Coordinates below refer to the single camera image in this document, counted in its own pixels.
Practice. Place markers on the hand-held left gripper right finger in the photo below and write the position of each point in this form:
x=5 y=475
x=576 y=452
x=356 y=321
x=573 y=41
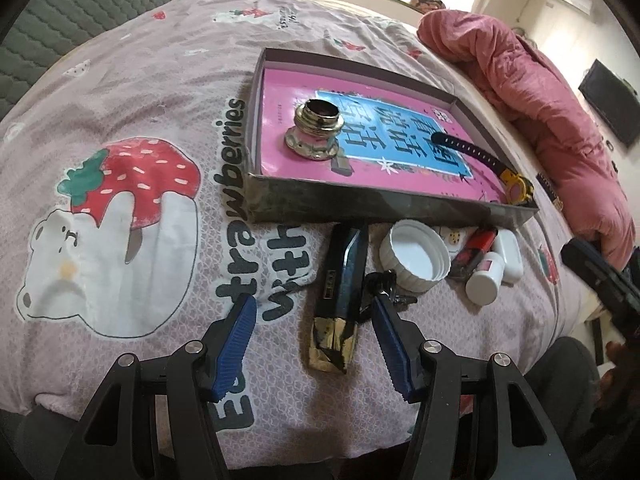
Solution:
x=390 y=350

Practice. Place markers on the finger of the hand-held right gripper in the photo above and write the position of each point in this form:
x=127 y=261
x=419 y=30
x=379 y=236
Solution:
x=590 y=260

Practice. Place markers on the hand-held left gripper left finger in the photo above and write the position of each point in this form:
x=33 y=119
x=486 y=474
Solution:
x=235 y=345

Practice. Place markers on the small black metal clip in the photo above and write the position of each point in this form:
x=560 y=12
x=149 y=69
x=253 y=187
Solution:
x=382 y=280

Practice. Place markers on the white earbuds case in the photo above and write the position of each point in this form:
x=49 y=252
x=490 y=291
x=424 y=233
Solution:
x=510 y=255

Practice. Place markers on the black and gold lighter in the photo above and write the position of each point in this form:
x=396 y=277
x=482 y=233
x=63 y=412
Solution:
x=335 y=280

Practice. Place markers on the small white bottle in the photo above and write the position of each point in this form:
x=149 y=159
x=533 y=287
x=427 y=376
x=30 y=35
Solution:
x=482 y=282

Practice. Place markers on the shallow grey cardboard box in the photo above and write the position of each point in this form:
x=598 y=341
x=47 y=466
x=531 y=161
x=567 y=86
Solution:
x=300 y=200

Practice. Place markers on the person's right hand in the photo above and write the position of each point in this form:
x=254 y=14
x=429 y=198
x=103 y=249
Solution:
x=616 y=360

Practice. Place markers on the black and gold patterned strip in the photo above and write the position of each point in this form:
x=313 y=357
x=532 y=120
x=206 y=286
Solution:
x=550 y=190

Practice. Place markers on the white ribbed jar lid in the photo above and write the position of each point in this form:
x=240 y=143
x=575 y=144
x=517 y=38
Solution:
x=415 y=260

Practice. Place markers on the person's grey trouser leg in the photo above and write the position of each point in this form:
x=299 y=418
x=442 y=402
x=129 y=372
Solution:
x=565 y=400

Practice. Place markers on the red and black tube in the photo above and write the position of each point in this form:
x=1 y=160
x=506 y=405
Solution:
x=472 y=252

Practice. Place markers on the small white dotted token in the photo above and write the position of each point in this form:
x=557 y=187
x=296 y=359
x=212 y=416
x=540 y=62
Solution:
x=454 y=237

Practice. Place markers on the pink comforter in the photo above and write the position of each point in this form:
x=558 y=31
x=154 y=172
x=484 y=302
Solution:
x=525 y=85

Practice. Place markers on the pink and blue book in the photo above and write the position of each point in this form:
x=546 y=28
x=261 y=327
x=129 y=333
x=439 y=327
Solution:
x=285 y=105

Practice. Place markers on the pink strawberry printed bedsheet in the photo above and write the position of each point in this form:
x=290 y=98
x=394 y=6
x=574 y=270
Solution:
x=150 y=85

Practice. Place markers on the brown patterned cloth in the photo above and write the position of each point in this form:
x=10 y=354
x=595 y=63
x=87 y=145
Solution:
x=427 y=2

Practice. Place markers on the grey quilted headboard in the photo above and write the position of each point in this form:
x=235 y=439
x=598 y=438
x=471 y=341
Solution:
x=75 y=20

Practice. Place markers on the black wall television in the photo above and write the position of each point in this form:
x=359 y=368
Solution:
x=610 y=100

